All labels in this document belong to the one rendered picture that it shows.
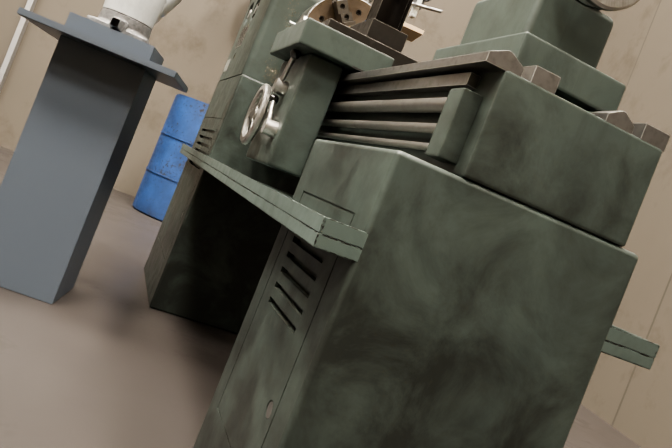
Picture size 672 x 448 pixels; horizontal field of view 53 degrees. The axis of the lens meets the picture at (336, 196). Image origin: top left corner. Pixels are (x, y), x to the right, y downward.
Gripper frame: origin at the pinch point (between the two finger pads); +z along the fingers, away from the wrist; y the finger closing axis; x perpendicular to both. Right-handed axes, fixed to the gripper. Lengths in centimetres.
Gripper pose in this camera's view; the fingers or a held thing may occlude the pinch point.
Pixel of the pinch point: (415, 7)
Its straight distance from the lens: 240.1
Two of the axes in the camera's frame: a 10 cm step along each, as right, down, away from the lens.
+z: -3.9, 9.2, 0.0
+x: -3.0, -1.3, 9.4
